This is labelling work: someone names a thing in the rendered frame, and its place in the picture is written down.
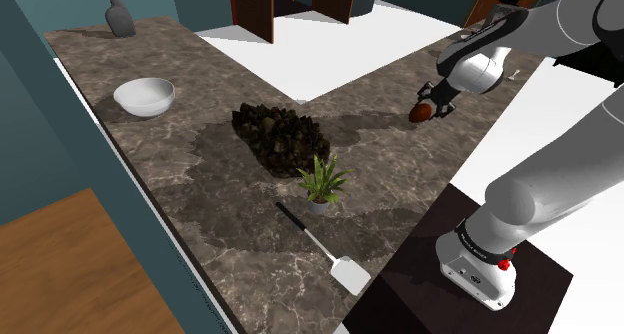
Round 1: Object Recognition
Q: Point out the dark brown lumpy pile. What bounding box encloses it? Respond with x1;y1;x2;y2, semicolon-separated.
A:
230;103;332;180

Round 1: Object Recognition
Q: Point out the dark robot stand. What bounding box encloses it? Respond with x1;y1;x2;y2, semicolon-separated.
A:
342;183;574;334

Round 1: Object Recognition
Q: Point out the grey spray bottle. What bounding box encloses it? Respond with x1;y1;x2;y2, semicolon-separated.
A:
94;0;137;39

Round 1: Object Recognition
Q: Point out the dark brown wooden cabinet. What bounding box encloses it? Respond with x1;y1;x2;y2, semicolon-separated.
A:
227;0;373;45

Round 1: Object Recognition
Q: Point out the small green potted plant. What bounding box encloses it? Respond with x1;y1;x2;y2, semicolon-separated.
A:
295;153;355;216

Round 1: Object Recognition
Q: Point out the white bowl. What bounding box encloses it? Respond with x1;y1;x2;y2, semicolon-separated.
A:
112;77;177;119

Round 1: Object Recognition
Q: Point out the white spatula with black handle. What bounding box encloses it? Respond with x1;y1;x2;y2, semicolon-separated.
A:
275;201;372;297

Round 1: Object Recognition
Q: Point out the brown egg-shaped object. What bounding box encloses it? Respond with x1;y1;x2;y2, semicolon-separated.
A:
407;102;434;125

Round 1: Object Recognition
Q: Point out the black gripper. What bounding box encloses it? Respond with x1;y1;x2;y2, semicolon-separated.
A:
416;77;462;120

